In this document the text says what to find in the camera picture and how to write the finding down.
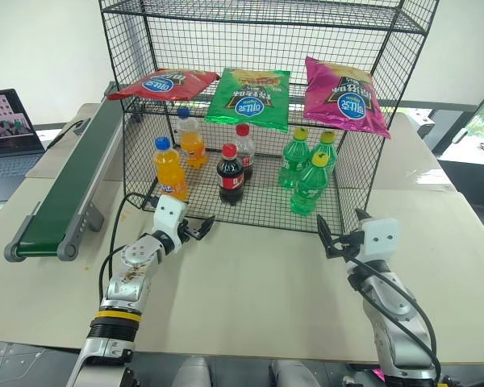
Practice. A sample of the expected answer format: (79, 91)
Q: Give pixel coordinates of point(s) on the magenta chip bag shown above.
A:
(345, 101)

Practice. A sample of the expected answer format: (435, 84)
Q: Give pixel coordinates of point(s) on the cola bottle red cap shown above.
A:
(230, 179)
(247, 151)

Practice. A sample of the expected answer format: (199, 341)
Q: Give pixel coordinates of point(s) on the open grey laptop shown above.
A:
(6, 157)

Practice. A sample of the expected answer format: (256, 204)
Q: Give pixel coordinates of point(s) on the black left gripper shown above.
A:
(184, 234)

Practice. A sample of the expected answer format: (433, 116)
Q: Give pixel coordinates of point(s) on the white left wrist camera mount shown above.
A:
(168, 217)

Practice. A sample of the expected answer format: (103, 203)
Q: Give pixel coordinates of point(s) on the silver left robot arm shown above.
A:
(125, 282)

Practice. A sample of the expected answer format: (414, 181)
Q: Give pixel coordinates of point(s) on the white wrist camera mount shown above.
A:
(168, 217)
(381, 238)

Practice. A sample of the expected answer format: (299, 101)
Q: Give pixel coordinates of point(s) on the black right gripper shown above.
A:
(350, 246)

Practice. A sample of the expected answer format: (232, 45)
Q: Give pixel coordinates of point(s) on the green soda bottle yellow cap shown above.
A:
(329, 148)
(308, 189)
(292, 161)

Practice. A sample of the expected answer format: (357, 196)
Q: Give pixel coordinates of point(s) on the green conveyor belt grey frame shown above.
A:
(70, 177)

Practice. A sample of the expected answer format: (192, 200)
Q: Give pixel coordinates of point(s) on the grey rounded shape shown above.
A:
(289, 374)

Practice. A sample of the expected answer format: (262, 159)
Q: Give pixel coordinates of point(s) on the red chip bag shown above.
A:
(165, 85)

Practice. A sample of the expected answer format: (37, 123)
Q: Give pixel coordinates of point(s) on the green chip bag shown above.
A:
(250, 105)

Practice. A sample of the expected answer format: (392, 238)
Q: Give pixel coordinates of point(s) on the orange soda bottle blue cap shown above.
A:
(192, 147)
(170, 171)

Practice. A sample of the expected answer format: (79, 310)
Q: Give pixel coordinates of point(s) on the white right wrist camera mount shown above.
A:
(381, 238)

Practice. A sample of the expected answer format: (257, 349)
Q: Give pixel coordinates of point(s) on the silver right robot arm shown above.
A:
(391, 314)

